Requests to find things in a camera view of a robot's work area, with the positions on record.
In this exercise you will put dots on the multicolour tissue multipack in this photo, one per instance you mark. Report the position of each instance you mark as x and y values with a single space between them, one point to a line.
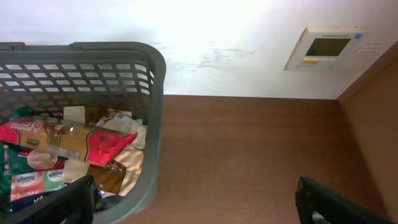
29 184

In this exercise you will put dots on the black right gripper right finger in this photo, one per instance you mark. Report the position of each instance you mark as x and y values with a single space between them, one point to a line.
318 204

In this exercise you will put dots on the orange San Remo spaghetti pack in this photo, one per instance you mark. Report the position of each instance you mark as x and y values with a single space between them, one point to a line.
91 144

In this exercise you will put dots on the grey plastic basket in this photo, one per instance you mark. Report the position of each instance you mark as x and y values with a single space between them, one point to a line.
127 76

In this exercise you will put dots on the white rice pouch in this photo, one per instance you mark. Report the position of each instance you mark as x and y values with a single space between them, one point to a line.
122 173

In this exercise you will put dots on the white wall control panel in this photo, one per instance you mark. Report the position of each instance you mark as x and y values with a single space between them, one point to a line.
323 48

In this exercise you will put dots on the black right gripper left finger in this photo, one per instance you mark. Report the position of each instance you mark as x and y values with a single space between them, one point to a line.
74 203

